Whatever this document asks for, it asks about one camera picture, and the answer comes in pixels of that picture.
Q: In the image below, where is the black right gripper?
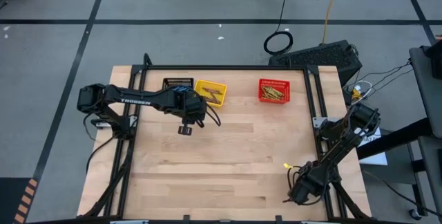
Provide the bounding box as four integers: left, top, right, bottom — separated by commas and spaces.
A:
287, 161, 329, 207

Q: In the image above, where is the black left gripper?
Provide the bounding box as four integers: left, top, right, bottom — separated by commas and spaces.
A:
171, 87, 209, 136

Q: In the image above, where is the yellow plastic basket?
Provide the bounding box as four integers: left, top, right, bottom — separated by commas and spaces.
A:
193, 80, 228, 108

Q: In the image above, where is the black plastic basket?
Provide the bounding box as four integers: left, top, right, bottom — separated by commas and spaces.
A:
162, 77, 195, 93

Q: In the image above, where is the white paper sheet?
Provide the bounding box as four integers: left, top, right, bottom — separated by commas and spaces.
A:
358, 127, 389, 167

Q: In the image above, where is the red plastic basket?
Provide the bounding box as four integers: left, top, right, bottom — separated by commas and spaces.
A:
258, 78, 291, 104

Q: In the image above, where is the black perforated computer case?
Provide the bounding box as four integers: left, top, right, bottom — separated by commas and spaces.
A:
268, 39, 363, 87

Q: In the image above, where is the grey side table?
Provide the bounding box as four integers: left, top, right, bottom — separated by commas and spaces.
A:
355, 35, 442, 221

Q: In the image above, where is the black box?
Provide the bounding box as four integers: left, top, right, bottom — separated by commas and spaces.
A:
424, 40, 442, 80

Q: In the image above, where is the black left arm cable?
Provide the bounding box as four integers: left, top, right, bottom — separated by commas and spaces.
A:
195, 95, 222, 129

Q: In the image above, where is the black floor cable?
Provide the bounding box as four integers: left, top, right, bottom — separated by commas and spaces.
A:
362, 170, 442, 218
82, 113, 117, 175
345, 63, 415, 93

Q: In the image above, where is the silver aluminium bracket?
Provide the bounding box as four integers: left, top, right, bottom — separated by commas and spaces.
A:
109, 219, 150, 224

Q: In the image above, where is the white cable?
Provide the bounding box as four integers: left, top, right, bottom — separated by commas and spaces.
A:
352, 80, 374, 97

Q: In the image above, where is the black coiled cable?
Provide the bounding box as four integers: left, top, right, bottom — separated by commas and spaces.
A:
263, 0, 294, 56

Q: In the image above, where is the yellow cable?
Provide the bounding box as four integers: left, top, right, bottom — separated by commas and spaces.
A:
321, 0, 344, 44

